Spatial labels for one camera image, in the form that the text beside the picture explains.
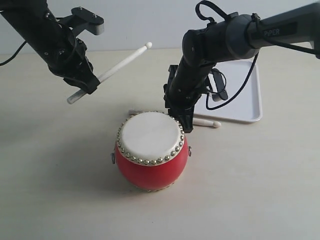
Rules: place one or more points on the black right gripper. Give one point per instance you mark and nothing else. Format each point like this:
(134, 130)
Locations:
(181, 93)

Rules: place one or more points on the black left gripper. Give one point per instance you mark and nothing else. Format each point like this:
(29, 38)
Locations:
(70, 62)

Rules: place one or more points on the white wooden drumstick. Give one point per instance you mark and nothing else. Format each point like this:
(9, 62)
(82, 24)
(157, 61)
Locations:
(196, 121)
(107, 74)

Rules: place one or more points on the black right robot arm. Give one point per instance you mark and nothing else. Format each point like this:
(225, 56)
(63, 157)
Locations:
(236, 37)

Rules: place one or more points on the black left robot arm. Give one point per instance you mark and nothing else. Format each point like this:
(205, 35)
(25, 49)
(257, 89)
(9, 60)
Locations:
(56, 40)

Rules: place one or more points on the small red drum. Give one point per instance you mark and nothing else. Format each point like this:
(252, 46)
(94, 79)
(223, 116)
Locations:
(151, 150)

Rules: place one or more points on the white rectangular plastic tray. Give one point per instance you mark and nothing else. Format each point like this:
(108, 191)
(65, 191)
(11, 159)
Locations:
(247, 106)

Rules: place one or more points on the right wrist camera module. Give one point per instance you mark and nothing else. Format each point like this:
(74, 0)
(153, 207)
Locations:
(220, 83)

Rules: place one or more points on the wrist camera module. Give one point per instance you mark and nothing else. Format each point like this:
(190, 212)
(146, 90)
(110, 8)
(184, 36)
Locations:
(220, 83)
(81, 20)

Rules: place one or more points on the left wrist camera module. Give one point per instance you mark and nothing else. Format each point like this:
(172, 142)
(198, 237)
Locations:
(81, 20)

